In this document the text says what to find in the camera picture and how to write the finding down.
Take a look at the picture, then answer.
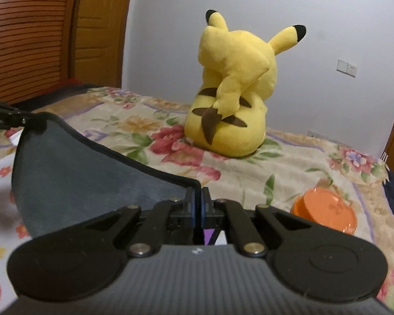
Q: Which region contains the purple and grey towel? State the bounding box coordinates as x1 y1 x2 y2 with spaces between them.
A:
12 112 205 252

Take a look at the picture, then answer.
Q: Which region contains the floral bed blanket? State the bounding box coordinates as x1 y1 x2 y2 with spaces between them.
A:
0 86 394 314

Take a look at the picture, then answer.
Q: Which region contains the wooden slatted headboard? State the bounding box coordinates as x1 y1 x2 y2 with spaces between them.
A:
0 0 75 104

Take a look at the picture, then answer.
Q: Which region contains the orange lidded drink cup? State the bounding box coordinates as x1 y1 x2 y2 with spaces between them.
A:
290 187 357 235

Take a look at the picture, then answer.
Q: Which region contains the white fruit print cloth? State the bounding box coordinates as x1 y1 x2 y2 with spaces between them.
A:
0 154 30 313

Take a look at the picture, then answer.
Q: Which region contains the yellow Pikachu plush toy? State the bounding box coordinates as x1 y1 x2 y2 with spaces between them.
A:
184 9 307 158

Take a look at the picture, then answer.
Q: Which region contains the wooden door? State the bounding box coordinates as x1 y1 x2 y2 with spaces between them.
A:
70 0 130 87

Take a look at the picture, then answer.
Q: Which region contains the white wall switch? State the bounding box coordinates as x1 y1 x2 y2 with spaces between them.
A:
337 59 357 77

